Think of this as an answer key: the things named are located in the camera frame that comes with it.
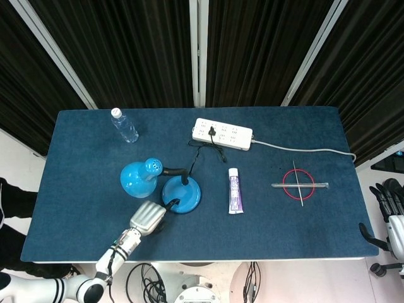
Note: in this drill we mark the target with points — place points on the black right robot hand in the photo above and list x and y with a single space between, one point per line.
394 202

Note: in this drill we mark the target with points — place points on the blue fabric table cover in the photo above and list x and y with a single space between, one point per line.
202 233

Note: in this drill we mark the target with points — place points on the black pleated curtain panel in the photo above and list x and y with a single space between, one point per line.
126 47
372 79
262 47
22 94

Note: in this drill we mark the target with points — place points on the thin metal rod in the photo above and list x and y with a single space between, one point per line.
301 199

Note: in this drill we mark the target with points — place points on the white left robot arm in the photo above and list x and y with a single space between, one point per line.
123 246

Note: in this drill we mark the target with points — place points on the white purple toothpaste tube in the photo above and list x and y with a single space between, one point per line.
235 192

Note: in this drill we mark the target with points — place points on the clear plastic water bottle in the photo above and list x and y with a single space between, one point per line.
126 127

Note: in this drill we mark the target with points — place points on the blue gooseneck desk lamp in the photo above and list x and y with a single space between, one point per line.
186 192

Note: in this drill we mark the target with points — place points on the clear plastic tube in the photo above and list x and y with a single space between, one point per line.
320 183

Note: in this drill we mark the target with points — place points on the white power strip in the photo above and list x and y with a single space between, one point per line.
233 135

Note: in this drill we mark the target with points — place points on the black device with blue light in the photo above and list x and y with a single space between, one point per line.
388 164

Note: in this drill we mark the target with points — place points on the white frame post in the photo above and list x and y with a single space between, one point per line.
199 53
53 50
311 50

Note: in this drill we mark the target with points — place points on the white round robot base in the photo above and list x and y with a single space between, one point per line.
189 284

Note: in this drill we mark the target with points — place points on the black wheeled stand base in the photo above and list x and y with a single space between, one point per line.
378 269

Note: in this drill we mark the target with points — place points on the person in black clothes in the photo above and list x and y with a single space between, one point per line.
12 202

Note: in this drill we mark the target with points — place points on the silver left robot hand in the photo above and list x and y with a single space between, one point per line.
148 217

